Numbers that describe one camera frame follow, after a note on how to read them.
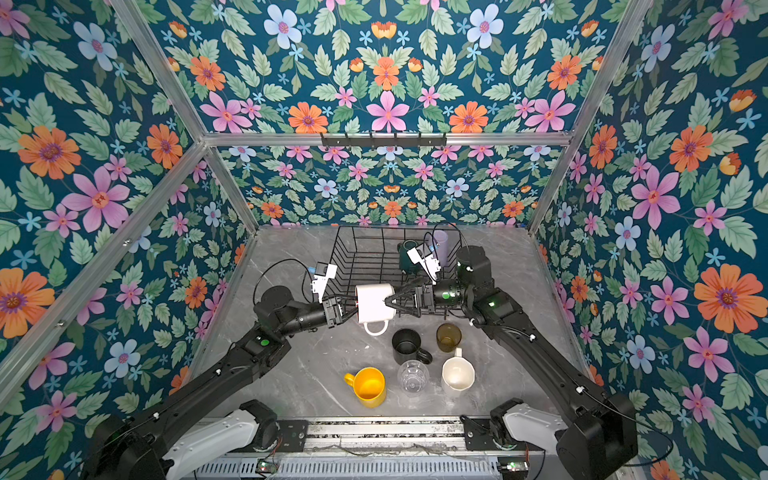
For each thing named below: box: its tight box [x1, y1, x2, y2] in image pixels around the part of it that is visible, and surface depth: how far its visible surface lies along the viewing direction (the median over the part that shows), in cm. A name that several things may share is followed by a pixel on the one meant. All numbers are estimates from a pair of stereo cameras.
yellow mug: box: [343, 367, 387, 409], surface depth 78 cm
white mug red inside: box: [355, 283, 397, 336], surface depth 62 cm
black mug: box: [392, 328, 433, 365], surface depth 83 cm
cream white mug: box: [442, 347, 475, 392], surface depth 78 cm
